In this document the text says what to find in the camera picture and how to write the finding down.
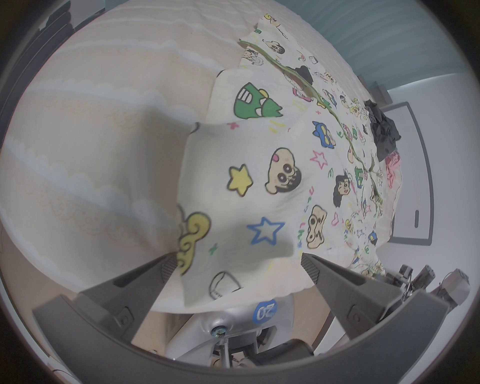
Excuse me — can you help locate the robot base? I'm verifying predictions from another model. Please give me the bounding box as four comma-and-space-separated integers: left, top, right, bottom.
164, 292, 316, 370

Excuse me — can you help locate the white printed pyjama top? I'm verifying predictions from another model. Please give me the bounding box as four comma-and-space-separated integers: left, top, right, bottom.
174, 13, 399, 315

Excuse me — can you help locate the pink garment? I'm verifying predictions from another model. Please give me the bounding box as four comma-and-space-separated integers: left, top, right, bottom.
383, 151, 403, 191

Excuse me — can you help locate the grey bedside table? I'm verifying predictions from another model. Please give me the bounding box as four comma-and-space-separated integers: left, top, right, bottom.
358, 74, 393, 106

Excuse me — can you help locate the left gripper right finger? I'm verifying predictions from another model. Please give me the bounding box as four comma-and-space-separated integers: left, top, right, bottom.
300, 252, 405, 341

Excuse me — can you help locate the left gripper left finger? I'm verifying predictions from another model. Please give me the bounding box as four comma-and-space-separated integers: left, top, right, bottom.
76, 253, 179, 339

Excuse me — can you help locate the blue-green curtain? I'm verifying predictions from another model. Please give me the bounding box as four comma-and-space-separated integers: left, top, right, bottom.
300, 0, 467, 91

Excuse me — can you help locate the black garment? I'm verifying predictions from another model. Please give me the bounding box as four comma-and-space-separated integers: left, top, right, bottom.
363, 98, 403, 162

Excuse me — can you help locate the bed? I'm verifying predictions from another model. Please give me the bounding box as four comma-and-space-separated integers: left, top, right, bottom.
0, 0, 437, 316

